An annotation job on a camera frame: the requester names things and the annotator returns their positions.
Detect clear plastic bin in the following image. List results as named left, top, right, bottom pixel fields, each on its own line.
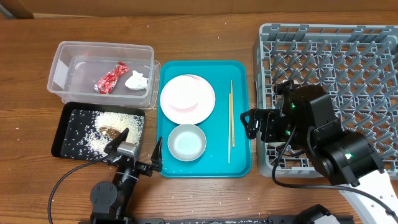
left=47, top=41, right=160, bottom=110

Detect grey bowl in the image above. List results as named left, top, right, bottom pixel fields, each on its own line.
left=167, top=124, right=206, bottom=162

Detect black waste tray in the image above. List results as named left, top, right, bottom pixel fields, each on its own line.
left=51, top=102, right=146, bottom=158

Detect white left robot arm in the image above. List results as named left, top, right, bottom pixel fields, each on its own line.
left=90, top=128, right=162, bottom=223

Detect red snack wrapper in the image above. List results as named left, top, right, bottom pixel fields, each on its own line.
left=94, top=62, right=129, bottom=94

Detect white napkin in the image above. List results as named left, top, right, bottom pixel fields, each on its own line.
left=125, top=70, right=148, bottom=90

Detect grey dishwasher rack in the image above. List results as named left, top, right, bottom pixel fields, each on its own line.
left=253, top=23, right=397, bottom=179

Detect rice and food leftovers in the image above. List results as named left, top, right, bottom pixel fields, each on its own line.
left=60, top=110, right=144, bottom=161

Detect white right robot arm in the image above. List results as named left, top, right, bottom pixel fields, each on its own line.
left=240, top=82, right=397, bottom=223

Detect pink large plate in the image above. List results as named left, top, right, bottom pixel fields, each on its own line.
left=160, top=74, right=216, bottom=124

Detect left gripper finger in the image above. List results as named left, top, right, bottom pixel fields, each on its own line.
left=150, top=137, right=162, bottom=172
left=104, top=128, right=129, bottom=154

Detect teal plastic tray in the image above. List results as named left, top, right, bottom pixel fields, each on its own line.
left=157, top=60, right=252, bottom=178

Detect wooden chopstick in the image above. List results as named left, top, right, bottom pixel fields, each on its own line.
left=228, top=94, right=231, bottom=164
left=230, top=80, right=235, bottom=147

